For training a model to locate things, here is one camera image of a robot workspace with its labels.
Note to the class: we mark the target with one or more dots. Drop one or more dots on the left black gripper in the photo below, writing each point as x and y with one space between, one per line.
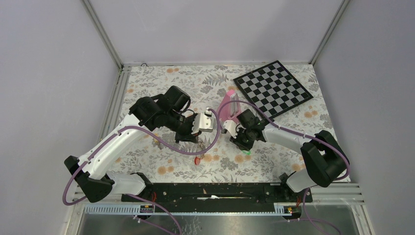
188 136

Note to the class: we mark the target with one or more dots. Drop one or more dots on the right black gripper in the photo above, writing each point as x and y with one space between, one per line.
237 141

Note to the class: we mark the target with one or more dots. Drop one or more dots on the red tag key bunch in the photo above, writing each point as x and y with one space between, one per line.
198 158

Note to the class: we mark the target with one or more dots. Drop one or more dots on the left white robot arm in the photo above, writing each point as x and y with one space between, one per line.
90 171

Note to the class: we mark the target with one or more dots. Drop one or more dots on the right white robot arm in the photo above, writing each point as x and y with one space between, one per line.
324 160

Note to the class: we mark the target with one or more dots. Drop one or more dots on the floral table mat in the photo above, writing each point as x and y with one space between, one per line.
207 86

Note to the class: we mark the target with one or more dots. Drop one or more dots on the pink transparent box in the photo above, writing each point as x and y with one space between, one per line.
229 108

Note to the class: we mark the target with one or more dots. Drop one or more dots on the black white checkerboard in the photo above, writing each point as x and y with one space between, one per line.
272 89

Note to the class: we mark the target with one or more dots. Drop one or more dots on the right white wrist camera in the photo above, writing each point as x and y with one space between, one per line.
229 126

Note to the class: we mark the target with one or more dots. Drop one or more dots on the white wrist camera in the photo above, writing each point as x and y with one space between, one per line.
203 122
229 126

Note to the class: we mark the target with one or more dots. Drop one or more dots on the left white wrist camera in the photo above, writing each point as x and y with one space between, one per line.
203 122

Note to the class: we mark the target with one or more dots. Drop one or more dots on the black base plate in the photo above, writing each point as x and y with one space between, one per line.
222 197

